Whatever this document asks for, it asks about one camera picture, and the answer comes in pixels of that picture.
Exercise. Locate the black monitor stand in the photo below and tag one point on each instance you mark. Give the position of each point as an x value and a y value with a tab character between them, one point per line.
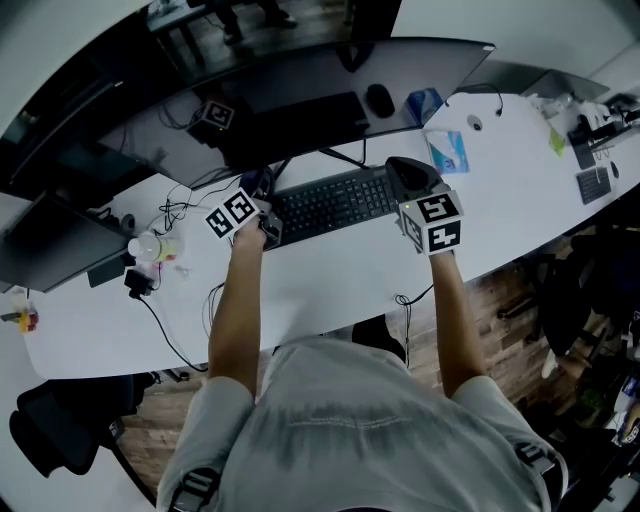
350	152

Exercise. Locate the person's right forearm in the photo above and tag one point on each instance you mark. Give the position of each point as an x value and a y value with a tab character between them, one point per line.
457	325

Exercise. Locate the blue tissue packet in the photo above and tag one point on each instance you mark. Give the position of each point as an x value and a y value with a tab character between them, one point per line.
447	152

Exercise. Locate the grey round desk grommet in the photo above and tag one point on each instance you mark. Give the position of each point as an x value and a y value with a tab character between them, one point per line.
475	122

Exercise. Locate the person's left forearm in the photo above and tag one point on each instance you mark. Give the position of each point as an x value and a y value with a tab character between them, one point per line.
240	310

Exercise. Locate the person's grey shirt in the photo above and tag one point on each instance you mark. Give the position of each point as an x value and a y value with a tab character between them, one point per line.
360	430

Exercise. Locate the black flat side monitor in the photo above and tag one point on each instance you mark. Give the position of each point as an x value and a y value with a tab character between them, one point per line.
55	245

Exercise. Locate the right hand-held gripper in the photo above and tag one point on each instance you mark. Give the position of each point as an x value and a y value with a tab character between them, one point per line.
435	220

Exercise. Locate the white plastic bottle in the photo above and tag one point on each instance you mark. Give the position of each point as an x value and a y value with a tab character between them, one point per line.
152	246

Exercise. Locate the black curved computer monitor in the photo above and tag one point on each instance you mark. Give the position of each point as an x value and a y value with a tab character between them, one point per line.
300	85

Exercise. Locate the small black keyboard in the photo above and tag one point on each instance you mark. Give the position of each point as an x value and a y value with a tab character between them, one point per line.
594	185

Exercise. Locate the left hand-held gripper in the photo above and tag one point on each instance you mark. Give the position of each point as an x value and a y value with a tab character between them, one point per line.
232	214

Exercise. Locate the yellow and red toy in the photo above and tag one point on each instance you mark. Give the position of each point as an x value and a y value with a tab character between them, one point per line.
22	320

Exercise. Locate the grey slim monitor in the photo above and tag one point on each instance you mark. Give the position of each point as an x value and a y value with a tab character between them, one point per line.
540	80

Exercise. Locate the black office chair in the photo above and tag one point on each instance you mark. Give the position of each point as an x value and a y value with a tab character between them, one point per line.
590	290
65	425

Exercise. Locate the green packet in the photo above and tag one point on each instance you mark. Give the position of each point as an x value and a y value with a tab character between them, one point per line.
557	141

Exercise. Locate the black power adapter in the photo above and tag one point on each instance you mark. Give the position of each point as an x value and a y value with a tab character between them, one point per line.
139	284

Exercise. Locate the black computer mouse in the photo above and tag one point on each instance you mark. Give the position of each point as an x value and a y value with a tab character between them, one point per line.
614	170

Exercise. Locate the black computer keyboard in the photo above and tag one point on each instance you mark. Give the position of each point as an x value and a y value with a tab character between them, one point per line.
335	202

